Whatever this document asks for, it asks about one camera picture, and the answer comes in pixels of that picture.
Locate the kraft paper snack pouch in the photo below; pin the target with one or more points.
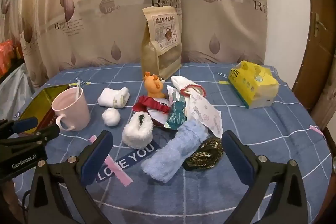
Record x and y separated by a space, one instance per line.
157 56

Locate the pink mug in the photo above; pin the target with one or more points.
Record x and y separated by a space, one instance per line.
71 111

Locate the yellow tissue pack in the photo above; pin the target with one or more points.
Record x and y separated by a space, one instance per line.
249 87

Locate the blue checked tablecloth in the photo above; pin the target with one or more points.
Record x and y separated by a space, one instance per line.
262 148

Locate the white plastic bag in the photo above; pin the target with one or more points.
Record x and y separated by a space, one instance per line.
13 92

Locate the black gold patterned cloth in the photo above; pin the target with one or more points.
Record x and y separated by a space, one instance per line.
204 154

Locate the white fluffy cuff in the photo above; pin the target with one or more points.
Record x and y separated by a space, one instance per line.
136 134

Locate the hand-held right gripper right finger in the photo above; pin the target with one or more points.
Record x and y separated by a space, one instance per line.
235 154

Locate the orange packets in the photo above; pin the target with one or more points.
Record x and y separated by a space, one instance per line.
6 56

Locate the white printed packet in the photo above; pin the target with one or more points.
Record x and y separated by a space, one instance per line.
204 113

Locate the green white striped cloth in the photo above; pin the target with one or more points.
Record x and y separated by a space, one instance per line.
177 113

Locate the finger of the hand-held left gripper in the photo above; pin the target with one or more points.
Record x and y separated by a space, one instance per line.
39 134
23 124

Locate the red and white cloth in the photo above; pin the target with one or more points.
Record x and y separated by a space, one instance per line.
147 104

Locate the gold tin box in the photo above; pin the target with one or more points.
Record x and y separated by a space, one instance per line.
39 103

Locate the light blue fluffy sock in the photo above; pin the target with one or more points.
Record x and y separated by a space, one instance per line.
170 153

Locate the white sock ball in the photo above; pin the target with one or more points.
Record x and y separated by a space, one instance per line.
110 117

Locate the orange plush toy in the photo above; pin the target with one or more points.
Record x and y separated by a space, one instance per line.
153 86

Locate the white sock with red trim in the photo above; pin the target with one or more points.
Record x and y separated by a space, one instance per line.
181 82

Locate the person's left forearm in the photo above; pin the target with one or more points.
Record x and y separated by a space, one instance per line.
6 200

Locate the white towel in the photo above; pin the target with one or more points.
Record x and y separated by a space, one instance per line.
113 96

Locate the brown wooden door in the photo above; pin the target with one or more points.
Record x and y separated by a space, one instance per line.
315 56

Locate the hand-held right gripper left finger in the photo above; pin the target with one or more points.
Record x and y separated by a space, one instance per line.
97 154

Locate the beige leaf print curtain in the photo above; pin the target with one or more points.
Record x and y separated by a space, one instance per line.
118 16

